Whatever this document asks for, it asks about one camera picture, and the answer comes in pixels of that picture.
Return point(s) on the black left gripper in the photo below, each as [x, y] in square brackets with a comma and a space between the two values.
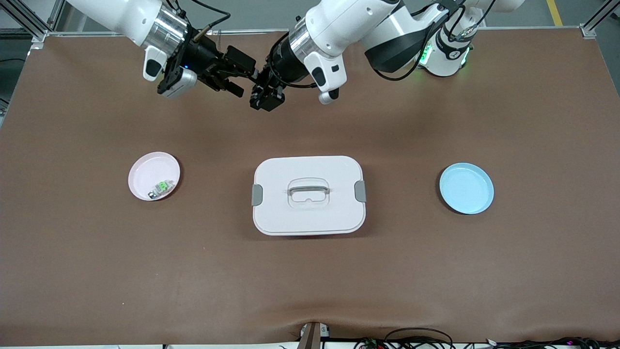
[277, 71]

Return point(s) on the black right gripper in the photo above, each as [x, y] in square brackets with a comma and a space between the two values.
[202, 57]

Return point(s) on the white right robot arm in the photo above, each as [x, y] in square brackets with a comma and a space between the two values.
[121, 14]

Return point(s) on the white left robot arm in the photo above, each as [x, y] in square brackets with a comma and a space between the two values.
[387, 34]

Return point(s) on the pink round plate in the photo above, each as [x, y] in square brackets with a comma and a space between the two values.
[152, 174]

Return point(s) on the pink lunch box white lid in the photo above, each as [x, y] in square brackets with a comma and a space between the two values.
[310, 213]

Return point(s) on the brown table cover mat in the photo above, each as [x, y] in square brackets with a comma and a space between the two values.
[310, 281]

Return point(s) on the light blue round plate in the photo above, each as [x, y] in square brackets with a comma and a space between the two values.
[466, 188]

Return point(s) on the green push button switch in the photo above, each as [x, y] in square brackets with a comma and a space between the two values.
[160, 189]

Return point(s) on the aluminium frame strut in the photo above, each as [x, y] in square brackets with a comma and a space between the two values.
[588, 31]
[39, 35]

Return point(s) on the metal table clamp bracket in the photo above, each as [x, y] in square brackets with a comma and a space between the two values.
[312, 335]

